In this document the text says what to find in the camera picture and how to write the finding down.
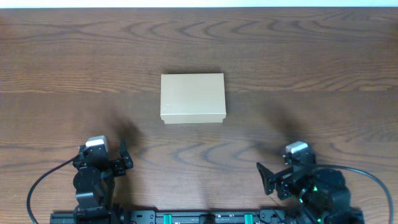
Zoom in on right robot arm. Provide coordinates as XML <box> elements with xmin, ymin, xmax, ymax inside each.
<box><xmin>256</xmin><ymin>142</ymin><xmax>364</xmax><ymax>224</ymax></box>

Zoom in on black aluminium mounting rail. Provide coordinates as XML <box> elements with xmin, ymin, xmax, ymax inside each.
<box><xmin>49</xmin><ymin>210</ymin><xmax>364</xmax><ymax>224</ymax></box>

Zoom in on cardboard box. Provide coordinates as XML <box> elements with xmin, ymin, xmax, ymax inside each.
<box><xmin>160</xmin><ymin>73</ymin><xmax>226</xmax><ymax>124</ymax></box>

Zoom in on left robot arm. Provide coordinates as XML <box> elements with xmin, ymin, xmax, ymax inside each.
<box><xmin>73</xmin><ymin>136</ymin><xmax>133</xmax><ymax>224</ymax></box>

